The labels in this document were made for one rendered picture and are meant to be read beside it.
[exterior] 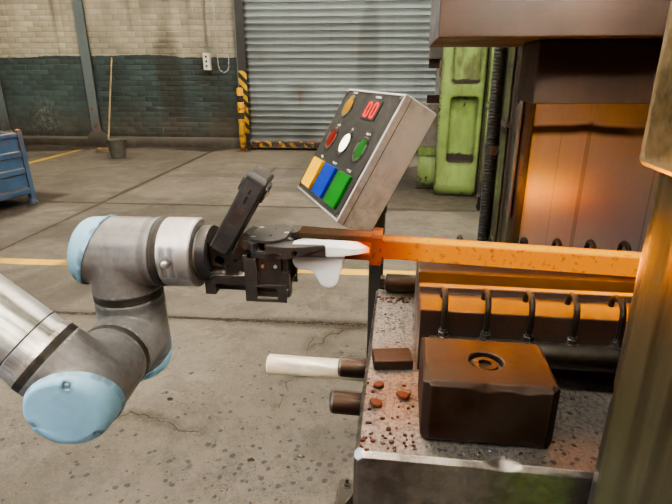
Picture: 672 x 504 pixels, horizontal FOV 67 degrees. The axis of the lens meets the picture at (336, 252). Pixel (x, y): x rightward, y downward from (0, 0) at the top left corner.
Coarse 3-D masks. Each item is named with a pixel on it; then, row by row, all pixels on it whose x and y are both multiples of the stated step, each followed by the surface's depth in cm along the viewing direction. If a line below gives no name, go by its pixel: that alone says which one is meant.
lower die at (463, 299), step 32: (416, 288) 70; (448, 288) 60; (480, 288) 59; (512, 288) 59; (416, 320) 66; (448, 320) 56; (480, 320) 56; (512, 320) 55; (544, 320) 55; (608, 320) 54; (416, 352) 62
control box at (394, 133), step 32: (352, 96) 121; (384, 96) 104; (352, 128) 113; (384, 128) 98; (416, 128) 99; (352, 160) 105; (384, 160) 99; (352, 192) 99; (384, 192) 101; (352, 224) 101
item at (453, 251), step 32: (352, 256) 62; (384, 256) 61; (416, 256) 60; (448, 256) 60; (480, 256) 59; (512, 256) 59; (544, 256) 58; (576, 256) 58; (608, 256) 58; (640, 256) 58
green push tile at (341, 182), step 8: (336, 176) 108; (344, 176) 104; (336, 184) 106; (344, 184) 102; (328, 192) 108; (336, 192) 104; (344, 192) 102; (328, 200) 106; (336, 200) 102; (336, 208) 103
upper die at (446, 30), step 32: (448, 0) 46; (480, 0) 45; (512, 0) 45; (544, 0) 45; (576, 0) 44; (608, 0) 44; (640, 0) 44; (448, 32) 46; (480, 32) 46; (512, 32) 46; (544, 32) 45; (576, 32) 45; (608, 32) 45; (640, 32) 44
